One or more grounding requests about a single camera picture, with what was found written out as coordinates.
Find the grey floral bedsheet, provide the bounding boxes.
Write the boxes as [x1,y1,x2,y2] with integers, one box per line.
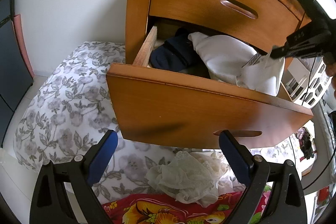
[14,41,297,203]

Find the grey sofa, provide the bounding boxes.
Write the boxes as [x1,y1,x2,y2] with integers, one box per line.
[302,98,336,195]

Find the white cutout storage rack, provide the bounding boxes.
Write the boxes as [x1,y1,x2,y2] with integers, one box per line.
[285,56,333,109]

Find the navy garment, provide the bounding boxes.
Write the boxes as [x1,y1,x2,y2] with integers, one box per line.
[150,27,208,75]

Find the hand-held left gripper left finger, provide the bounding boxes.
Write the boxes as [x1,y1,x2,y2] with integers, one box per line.
[29,130,118,224]

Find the red floral blanket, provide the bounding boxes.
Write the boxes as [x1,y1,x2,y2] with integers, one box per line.
[102,185,273,224]

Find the person's right hand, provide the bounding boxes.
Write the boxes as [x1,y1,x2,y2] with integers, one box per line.
[323,52,336,75]

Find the wooden nightstand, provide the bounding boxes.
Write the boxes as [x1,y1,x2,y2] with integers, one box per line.
[125,0,313,148]

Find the black tangled bundle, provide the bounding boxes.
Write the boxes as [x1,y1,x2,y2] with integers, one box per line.
[297,127,316,160]

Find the black charging cable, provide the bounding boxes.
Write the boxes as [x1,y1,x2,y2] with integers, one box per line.
[276,0,318,107]

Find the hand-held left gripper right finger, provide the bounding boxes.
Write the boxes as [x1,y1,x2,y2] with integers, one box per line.
[219,130,307,224]

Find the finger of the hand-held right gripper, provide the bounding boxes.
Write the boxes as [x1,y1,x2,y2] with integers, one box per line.
[270,44,294,59]

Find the dark blue cabinet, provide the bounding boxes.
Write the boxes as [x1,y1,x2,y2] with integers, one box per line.
[0,0,34,146]

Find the cream lace garment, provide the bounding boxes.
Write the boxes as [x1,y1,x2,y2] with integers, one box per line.
[145,151,219,208]

